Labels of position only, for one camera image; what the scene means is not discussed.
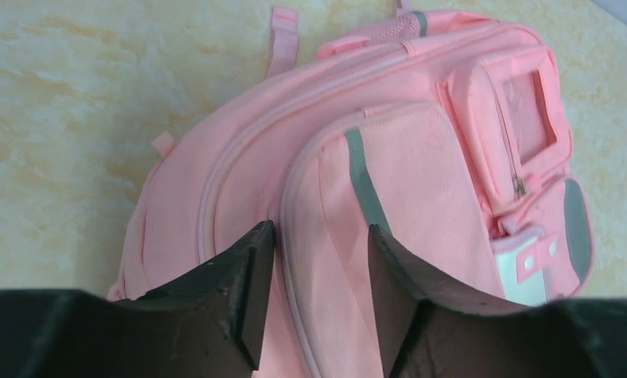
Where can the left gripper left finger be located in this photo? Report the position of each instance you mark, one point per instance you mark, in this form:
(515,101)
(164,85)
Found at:
(209,322)

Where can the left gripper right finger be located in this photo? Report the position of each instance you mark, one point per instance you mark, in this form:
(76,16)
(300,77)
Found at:
(430,324)

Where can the pink student backpack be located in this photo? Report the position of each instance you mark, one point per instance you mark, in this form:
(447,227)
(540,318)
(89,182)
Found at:
(444,127)

